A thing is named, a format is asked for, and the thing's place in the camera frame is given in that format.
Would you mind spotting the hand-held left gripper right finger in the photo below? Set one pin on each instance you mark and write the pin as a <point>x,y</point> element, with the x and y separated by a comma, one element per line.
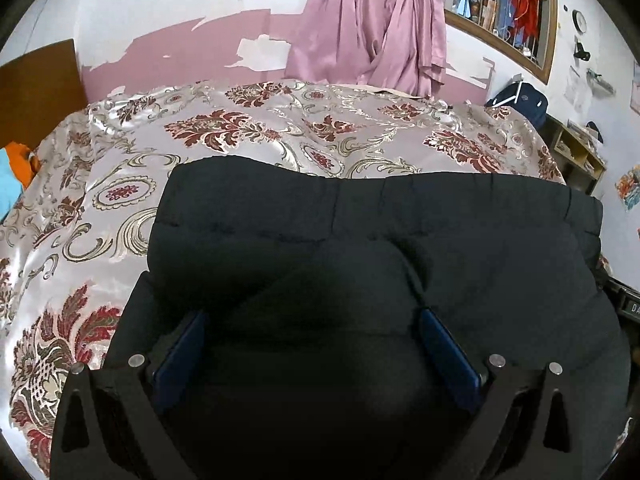
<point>450,360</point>

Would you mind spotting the pink curtain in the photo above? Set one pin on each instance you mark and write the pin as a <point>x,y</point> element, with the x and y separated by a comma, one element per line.
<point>360,25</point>

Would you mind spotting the wooden cubby shelf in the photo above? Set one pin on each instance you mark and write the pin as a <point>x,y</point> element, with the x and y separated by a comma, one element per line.
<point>575,160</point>

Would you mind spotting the colourful wall sticker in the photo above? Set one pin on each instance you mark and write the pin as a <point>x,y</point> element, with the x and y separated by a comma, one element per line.
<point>629,186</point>

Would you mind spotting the black puffer jacket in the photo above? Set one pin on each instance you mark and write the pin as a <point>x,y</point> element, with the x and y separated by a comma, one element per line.
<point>350,240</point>

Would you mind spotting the round wall clock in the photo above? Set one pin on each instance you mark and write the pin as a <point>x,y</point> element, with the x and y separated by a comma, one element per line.
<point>580,21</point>

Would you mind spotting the floral satin bedspread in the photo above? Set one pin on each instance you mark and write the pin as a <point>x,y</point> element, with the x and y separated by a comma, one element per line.
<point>225,125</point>

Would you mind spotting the light blue cloth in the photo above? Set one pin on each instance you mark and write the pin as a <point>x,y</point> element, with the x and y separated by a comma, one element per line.
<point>9,185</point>

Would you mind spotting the dark cap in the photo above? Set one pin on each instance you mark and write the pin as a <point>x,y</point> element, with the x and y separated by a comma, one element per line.
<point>595,131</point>

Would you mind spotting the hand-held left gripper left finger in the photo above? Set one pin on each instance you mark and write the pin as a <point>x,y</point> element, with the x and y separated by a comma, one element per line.
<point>180,360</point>

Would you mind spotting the orange cloth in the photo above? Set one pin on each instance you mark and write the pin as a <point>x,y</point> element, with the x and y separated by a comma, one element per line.
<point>22,162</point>

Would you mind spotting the red hanging garment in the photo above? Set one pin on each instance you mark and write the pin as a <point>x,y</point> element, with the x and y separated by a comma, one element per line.
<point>526,2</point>

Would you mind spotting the brown wooden board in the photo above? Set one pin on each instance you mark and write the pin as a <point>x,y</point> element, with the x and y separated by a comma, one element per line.
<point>35,90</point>

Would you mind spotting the dark blue backpack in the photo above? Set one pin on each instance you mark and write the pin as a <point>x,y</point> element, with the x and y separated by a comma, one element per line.
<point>525,102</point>

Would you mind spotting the black wall fixture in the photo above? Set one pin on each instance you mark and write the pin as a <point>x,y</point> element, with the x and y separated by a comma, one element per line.
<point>581,51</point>

